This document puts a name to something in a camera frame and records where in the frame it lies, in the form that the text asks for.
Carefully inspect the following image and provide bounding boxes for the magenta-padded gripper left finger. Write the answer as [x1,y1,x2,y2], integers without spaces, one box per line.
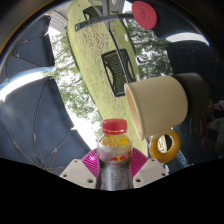
[59,148,100,190]

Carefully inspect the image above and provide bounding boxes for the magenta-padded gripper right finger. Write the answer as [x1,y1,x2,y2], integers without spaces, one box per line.
[129,147,170,189]

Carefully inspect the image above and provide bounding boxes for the red-capped clear drink bottle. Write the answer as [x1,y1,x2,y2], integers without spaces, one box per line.
[95,118,134,192]

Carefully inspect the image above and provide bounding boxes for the large navy patio umbrella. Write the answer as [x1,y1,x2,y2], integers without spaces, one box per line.
[0,76,93,174]

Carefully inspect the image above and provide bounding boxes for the dark green slatted chair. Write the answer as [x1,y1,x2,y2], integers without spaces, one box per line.
[100,48,137,98]
[82,4,104,23]

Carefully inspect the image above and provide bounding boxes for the grey-roofed building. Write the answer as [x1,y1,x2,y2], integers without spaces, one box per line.
[46,9,73,34]

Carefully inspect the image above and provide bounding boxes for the flat round red coaster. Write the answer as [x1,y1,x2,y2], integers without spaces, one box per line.
[131,0,159,30]

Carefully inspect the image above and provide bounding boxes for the cream mug with yellow handle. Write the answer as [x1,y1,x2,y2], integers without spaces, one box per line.
[123,75,190,164]

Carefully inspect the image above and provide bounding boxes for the grey colour-marked post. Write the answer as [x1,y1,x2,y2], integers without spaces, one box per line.
[73,12,134,33]

